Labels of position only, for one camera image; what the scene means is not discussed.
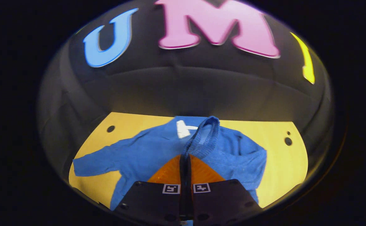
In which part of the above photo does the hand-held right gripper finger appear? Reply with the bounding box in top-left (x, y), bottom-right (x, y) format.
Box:
top-left (114, 154), bottom-right (186, 222)
top-left (186, 154), bottom-right (263, 222)

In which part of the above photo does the blue button shirt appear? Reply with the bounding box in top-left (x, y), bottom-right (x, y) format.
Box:
top-left (73, 116), bottom-right (267, 211)

